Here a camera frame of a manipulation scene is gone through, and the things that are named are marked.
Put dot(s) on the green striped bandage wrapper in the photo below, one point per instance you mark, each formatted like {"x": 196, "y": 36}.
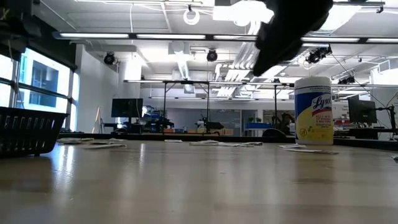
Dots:
{"x": 247, "y": 145}

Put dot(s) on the black vertical post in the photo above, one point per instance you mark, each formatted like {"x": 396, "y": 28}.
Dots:
{"x": 275, "y": 102}

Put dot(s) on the white paper packet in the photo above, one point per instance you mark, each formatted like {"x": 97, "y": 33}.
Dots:
{"x": 311, "y": 151}

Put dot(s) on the brown cardboard box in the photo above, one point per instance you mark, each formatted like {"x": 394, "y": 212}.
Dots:
{"x": 225, "y": 132}

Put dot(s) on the square printed towelette packet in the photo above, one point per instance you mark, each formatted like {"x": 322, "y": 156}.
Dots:
{"x": 208, "y": 141}
{"x": 70, "y": 139}
{"x": 173, "y": 141}
{"x": 72, "y": 143}
{"x": 255, "y": 143}
{"x": 116, "y": 140}
{"x": 292, "y": 146}
{"x": 230, "y": 144}

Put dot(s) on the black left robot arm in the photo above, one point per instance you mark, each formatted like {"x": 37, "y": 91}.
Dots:
{"x": 18, "y": 28}

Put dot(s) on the black slotted plastic basket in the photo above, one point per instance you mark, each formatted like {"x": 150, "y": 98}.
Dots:
{"x": 28, "y": 133}

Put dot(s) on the Lysol wipes canister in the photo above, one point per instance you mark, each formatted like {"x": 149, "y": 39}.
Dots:
{"x": 314, "y": 124}

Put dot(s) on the silver spiral air duct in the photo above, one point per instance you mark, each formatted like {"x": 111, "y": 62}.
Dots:
{"x": 339, "y": 28}

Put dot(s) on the blue storage bin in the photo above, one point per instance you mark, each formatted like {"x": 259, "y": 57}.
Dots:
{"x": 258, "y": 125}

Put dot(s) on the black computer monitor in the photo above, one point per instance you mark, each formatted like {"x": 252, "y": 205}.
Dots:
{"x": 362, "y": 111}
{"x": 127, "y": 108}

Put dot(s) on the dark chair back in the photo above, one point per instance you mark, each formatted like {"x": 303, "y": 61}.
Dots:
{"x": 274, "y": 133}

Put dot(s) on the black robot station frame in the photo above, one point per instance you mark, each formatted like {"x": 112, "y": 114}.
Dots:
{"x": 186, "y": 82}

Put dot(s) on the long ceiling light bar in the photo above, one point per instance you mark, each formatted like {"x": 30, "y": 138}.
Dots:
{"x": 93, "y": 35}

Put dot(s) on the black ceiling camera cluster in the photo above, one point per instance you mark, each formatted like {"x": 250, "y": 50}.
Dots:
{"x": 317, "y": 56}

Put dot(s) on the black desktop device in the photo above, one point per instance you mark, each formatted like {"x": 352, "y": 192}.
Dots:
{"x": 214, "y": 125}

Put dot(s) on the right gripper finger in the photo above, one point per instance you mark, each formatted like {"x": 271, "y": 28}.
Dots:
{"x": 270, "y": 56}

